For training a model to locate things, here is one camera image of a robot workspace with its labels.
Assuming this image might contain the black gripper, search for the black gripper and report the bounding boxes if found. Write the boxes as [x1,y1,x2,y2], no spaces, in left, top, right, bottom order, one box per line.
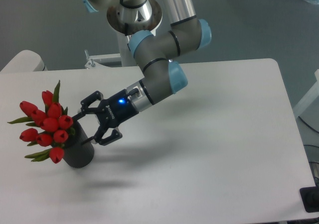
[72,89,139,145]

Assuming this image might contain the red tulip bouquet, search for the red tulip bouquet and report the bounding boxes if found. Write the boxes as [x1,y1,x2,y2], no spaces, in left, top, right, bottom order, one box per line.
[8,82,75,164]

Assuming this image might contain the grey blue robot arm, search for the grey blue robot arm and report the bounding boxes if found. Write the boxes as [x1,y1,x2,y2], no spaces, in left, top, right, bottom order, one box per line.
[74,0,211,146]

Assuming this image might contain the black ribbed cylindrical vase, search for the black ribbed cylindrical vase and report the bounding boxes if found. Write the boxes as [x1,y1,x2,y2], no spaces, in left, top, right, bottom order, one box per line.
[63,121,95,168]

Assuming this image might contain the white rounded side table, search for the white rounded side table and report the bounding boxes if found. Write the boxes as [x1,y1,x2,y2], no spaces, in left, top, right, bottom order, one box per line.
[0,50,48,74]

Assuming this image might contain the white furniture at right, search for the white furniture at right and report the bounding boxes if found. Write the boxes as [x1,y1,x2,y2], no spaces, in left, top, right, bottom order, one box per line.
[293,70,319,119]

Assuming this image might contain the black box at edge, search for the black box at edge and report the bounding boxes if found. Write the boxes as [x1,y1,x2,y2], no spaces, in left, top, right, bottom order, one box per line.
[300,186,319,213]

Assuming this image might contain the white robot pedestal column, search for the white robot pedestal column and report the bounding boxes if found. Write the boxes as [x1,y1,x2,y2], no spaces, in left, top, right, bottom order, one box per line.
[106,0,163,67]

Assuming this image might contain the black cable on pedestal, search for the black cable on pedestal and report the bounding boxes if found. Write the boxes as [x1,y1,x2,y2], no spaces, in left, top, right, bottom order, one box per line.
[124,22,132,43]

